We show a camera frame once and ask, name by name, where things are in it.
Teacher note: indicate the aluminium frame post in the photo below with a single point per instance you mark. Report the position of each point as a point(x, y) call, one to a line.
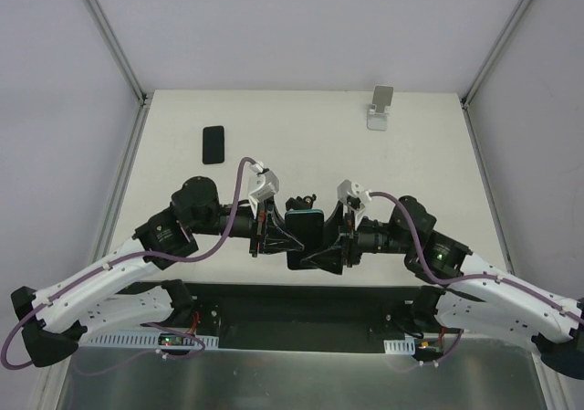
point(116, 50)
point(513, 22)

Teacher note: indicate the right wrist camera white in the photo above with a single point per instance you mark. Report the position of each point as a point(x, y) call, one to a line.
point(352, 193)

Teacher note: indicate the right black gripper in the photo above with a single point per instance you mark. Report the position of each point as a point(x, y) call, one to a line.
point(349, 238)

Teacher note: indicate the right white cable duct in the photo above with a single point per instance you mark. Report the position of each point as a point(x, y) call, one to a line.
point(404, 346)

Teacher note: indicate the left white cable duct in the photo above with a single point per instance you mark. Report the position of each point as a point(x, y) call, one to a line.
point(152, 340)

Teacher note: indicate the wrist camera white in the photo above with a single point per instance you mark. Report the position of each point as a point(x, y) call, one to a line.
point(262, 183)
point(352, 193)

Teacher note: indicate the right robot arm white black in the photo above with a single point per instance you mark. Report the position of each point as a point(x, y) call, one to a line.
point(462, 290)

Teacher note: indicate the right aluminium frame post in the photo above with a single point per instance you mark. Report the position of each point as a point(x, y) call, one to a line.
point(513, 22)

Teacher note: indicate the white cable duct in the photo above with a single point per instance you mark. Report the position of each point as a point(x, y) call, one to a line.
point(404, 346)
point(152, 340)

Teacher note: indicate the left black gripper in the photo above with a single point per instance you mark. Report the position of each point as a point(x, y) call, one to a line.
point(255, 228)

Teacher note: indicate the black round-base clamp stand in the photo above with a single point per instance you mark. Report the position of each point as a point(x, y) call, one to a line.
point(301, 203)

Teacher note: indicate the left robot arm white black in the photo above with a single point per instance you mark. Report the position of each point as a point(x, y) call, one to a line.
point(53, 322)

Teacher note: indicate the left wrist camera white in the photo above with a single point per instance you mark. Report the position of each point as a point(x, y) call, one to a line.
point(262, 183)

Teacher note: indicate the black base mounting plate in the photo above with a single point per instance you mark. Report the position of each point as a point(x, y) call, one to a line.
point(308, 318)

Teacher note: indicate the silver metal phone stand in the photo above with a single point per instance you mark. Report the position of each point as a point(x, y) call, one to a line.
point(379, 109)

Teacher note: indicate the left aluminium frame post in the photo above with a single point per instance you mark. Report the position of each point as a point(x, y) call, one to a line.
point(116, 50)

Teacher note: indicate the black phone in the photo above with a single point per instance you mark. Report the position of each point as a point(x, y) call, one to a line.
point(307, 226)
point(213, 151)

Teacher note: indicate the blue phone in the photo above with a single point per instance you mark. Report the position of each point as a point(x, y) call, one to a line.
point(296, 259)

